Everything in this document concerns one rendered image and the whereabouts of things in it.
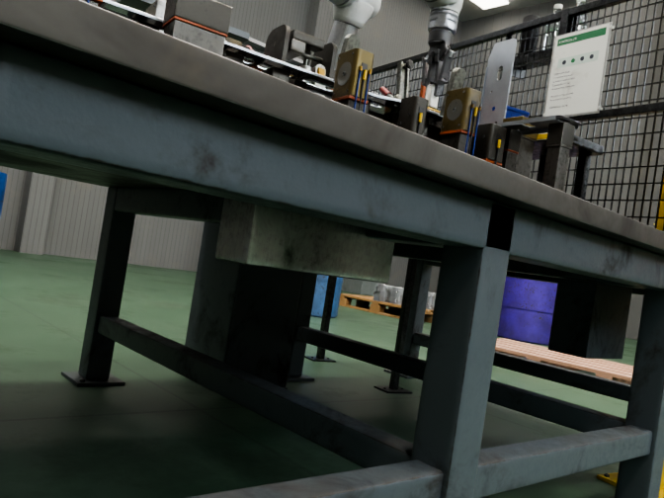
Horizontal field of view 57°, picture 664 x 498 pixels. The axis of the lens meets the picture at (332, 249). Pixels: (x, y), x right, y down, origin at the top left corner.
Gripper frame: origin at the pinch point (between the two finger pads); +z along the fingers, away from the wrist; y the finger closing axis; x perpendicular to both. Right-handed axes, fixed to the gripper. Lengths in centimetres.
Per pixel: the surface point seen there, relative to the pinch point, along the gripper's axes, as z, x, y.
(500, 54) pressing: -21.6, 26.1, 0.7
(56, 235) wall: 80, 22, -790
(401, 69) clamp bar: -10.8, -2.1, -14.8
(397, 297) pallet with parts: 85, 324, -390
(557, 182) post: 25.1, 13.9, 40.1
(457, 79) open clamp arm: -0.6, -6.7, 17.9
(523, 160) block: 15.1, 26.4, 16.6
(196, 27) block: 11, -83, 21
